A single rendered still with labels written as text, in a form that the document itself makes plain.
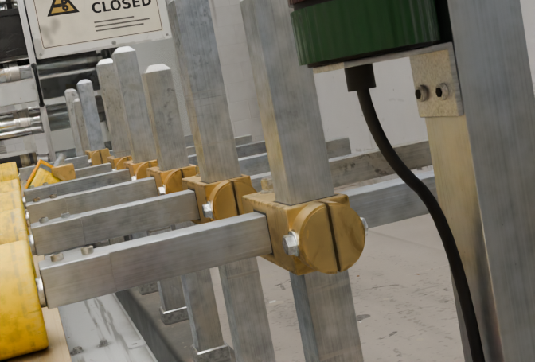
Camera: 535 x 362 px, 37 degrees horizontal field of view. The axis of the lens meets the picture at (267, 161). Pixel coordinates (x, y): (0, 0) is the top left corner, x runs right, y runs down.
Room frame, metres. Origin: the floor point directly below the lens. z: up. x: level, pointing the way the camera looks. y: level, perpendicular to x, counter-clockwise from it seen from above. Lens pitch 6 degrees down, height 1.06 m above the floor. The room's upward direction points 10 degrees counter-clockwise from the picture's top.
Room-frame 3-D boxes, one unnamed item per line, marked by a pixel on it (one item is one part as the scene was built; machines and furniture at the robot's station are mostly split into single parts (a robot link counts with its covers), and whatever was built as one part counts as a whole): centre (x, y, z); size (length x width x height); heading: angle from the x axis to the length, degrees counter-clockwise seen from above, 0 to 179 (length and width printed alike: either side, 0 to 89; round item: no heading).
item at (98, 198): (1.11, 0.12, 0.95); 0.50 x 0.04 x 0.04; 107
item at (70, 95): (2.50, 0.56, 0.91); 0.04 x 0.04 x 0.48; 17
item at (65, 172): (1.54, 0.42, 0.95); 0.10 x 0.04 x 0.10; 107
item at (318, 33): (0.34, -0.05, 1.08); 0.06 x 0.06 x 0.02
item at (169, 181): (1.09, 0.13, 0.95); 0.14 x 0.06 x 0.05; 17
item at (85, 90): (2.03, 0.42, 0.91); 0.04 x 0.04 x 0.48; 17
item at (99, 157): (2.05, 0.42, 0.95); 0.14 x 0.06 x 0.05; 17
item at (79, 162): (2.07, 0.41, 0.95); 0.50 x 0.04 x 0.04; 107
